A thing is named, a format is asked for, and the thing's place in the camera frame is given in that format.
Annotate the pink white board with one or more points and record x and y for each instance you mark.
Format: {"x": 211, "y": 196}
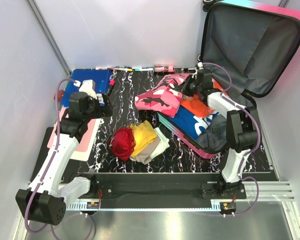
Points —
{"x": 83, "y": 150}

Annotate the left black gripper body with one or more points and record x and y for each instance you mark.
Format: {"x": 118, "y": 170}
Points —
{"x": 98, "y": 111}

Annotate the orange white shirt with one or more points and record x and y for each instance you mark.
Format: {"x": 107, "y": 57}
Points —
{"x": 197, "y": 107}

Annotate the white bra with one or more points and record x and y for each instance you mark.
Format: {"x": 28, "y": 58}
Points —
{"x": 163, "y": 143}

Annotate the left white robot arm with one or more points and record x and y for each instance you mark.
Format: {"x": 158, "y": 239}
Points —
{"x": 44, "y": 201}

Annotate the red capped black marker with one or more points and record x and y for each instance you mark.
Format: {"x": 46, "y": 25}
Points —
{"x": 110, "y": 87}

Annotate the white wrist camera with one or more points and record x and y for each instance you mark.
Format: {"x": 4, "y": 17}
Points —
{"x": 199, "y": 67}
{"x": 87, "y": 86}

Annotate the red lace bra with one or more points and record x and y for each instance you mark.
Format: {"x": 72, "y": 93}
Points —
{"x": 122, "y": 143}

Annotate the pink patterned tube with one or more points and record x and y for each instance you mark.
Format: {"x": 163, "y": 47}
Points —
{"x": 164, "y": 68}

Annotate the teal capped marker pen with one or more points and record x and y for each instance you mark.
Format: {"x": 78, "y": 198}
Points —
{"x": 142, "y": 69}

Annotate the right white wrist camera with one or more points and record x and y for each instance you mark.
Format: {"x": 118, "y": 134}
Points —
{"x": 199, "y": 67}

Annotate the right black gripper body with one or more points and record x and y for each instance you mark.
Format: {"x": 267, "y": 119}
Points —
{"x": 191, "y": 86}

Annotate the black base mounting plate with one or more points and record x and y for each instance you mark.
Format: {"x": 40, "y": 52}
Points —
{"x": 174, "y": 185}

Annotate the pink teal hardshell suitcase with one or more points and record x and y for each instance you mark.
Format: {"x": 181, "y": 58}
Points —
{"x": 247, "y": 45}

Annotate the yellow bra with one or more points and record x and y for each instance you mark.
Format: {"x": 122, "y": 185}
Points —
{"x": 143, "y": 134}

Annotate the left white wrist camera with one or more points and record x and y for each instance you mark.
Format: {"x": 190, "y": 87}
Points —
{"x": 87, "y": 86}

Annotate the pink camouflage garment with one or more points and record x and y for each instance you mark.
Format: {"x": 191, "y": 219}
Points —
{"x": 165, "y": 97}

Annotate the aluminium rail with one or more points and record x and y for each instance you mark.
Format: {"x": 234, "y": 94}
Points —
{"x": 203, "y": 202}

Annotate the blue t-shirt white print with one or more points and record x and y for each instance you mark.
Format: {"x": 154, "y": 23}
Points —
{"x": 191, "y": 124}

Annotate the brown red round object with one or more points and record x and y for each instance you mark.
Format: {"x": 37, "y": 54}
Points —
{"x": 59, "y": 95}

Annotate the beige bra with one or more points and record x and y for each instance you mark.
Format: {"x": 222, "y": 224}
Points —
{"x": 151, "y": 151}

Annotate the colourful marker pen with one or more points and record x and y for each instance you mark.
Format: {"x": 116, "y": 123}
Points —
{"x": 121, "y": 68}

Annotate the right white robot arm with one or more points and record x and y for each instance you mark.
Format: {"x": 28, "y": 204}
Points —
{"x": 243, "y": 134}

